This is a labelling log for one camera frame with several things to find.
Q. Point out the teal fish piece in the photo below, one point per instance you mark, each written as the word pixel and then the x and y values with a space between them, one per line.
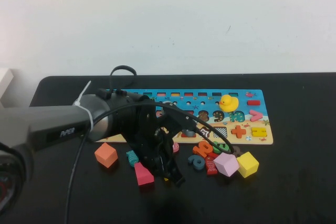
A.
pixel 132 158

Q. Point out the pink greater-than sign piece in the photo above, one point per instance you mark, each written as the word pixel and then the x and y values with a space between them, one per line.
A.
pixel 254 117

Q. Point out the white zip tie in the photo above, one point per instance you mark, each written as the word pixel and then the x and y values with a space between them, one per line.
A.
pixel 88 113

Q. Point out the red fish piece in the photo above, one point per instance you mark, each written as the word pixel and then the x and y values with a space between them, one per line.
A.
pixel 210 165

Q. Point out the yellow equals sign piece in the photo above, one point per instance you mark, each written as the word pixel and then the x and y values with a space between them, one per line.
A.
pixel 258 132

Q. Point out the orange number piece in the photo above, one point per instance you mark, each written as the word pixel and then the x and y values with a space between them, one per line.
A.
pixel 202 149

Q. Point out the pink round fish piece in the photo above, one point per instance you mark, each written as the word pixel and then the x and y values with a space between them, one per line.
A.
pixel 176 147

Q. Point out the brown number piece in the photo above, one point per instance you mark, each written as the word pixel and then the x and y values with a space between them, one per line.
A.
pixel 236 151

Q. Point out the red triangle piece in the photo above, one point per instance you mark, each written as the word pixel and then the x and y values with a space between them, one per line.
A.
pixel 189 135

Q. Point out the colourful wooden puzzle board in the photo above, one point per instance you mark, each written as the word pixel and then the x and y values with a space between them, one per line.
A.
pixel 236 119

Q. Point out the red minus sign piece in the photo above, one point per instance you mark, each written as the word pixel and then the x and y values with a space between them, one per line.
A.
pixel 253 102

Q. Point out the yellow wooden cube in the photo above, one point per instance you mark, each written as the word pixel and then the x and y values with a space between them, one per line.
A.
pixel 248 165

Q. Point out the blue number piece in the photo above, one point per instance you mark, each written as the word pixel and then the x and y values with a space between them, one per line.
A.
pixel 197 163

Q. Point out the orange plus sign piece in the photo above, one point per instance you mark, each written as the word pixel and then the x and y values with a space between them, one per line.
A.
pixel 238 131

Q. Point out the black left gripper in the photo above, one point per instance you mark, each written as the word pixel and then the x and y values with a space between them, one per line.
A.
pixel 147 134

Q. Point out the pink wooden cube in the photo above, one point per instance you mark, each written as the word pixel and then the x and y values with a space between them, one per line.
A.
pixel 227 165

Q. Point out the green number three piece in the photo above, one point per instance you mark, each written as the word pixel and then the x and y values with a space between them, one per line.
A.
pixel 218 148

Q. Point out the red trapezoid block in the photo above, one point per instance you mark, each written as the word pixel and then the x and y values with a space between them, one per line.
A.
pixel 144 174

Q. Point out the orange wooden cube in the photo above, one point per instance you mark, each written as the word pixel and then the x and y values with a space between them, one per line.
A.
pixel 105 155

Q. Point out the yellow rubber duck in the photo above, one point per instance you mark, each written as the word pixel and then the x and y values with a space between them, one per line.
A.
pixel 229 103

